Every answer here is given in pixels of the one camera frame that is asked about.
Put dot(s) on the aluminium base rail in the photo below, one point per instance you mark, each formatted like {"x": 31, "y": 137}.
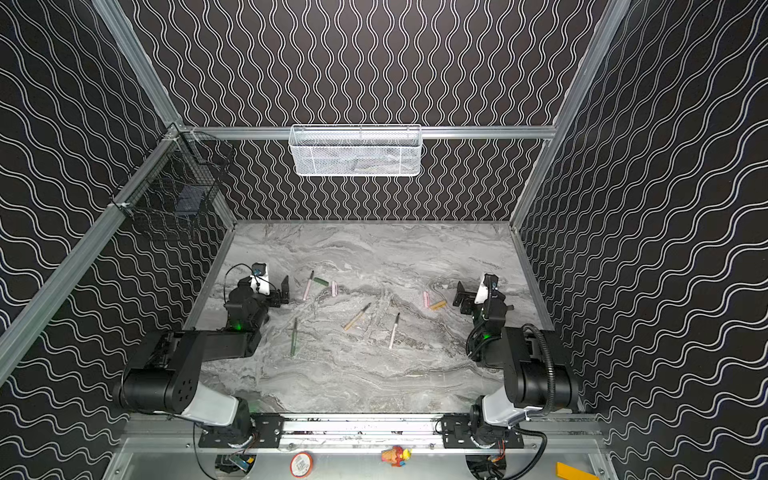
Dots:
{"x": 317, "y": 433}

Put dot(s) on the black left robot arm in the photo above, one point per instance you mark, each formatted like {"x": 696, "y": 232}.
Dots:
{"x": 163, "y": 376}

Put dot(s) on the green pen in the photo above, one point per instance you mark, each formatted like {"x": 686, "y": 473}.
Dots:
{"x": 294, "y": 338}

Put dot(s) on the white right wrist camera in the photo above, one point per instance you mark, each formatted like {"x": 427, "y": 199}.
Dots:
{"x": 486, "y": 289}

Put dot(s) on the thin pink pen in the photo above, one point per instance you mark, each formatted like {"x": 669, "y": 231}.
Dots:
{"x": 394, "y": 331}

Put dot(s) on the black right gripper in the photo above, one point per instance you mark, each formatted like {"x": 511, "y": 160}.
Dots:
{"x": 471, "y": 297}

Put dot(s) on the yellow block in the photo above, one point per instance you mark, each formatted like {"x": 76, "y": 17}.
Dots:
{"x": 567, "y": 472}

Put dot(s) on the black wire mesh basket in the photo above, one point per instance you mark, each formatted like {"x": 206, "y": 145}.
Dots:
{"x": 180, "y": 200}

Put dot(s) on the red white tape roll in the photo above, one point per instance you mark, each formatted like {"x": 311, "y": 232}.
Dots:
{"x": 301, "y": 465}

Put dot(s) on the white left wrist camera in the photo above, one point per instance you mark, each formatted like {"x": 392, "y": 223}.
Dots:
{"x": 259, "y": 281}

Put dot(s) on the small red yellow toy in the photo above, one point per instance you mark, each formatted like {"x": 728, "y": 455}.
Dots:
{"x": 396, "y": 456}

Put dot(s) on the white wire mesh basket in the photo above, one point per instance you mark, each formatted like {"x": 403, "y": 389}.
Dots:
{"x": 356, "y": 150}

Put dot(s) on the tan fountain pen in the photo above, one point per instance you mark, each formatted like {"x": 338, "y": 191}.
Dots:
{"x": 357, "y": 317}

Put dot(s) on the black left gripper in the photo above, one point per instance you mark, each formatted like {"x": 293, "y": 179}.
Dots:
{"x": 274, "y": 291}

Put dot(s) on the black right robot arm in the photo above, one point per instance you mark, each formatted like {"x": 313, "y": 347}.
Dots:
{"x": 537, "y": 377}

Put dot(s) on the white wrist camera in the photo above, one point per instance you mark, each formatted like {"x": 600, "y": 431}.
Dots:
{"x": 259, "y": 281}
{"x": 486, "y": 289}

